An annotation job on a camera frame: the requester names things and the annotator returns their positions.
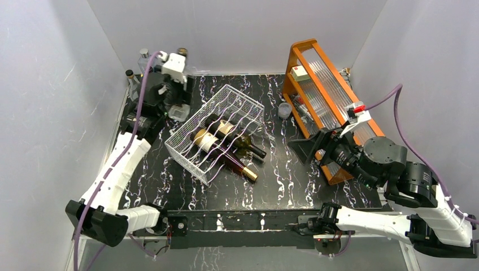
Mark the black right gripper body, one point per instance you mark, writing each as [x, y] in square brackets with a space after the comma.
[338, 148]

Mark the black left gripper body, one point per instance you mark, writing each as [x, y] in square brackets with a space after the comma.
[175, 91]

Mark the clear bottom glass bottle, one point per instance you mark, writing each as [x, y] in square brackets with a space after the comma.
[175, 112]

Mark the clear labelled wine bottle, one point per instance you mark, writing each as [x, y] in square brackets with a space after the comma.
[134, 85]

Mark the blue square glass bottle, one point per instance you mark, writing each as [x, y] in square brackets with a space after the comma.
[143, 61]

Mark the dark black-capped wine bottle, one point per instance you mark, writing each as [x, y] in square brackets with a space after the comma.
[231, 133]

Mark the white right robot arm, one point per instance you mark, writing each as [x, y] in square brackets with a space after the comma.
[433, 228]

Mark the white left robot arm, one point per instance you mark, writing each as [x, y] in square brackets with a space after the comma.
[96, 214]

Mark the dark gold-capped wine bottle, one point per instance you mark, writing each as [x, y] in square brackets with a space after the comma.
[210, 144]

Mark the coloured marker pen pack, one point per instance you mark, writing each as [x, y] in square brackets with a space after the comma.
[300, 105]

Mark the small clear plastic cup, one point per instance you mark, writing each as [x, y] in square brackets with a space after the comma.
[284, 110]

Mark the orange wooden shelf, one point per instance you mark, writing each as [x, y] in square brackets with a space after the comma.
[326, 93]

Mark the small white box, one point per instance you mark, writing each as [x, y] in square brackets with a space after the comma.
[299, 73]

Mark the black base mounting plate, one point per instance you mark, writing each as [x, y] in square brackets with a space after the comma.
[246, 228]

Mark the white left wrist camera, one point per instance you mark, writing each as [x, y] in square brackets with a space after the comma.
[174, 67]

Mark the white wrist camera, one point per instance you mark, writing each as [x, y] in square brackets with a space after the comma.
[357, 117]
[174, 67]

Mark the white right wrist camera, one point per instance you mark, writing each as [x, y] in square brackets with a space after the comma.
[357, 117]

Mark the white wire wine rack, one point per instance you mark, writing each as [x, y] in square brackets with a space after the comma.
[230, 104]

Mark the aluminium frame rail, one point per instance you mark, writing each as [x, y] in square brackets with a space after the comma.
[250, 250]

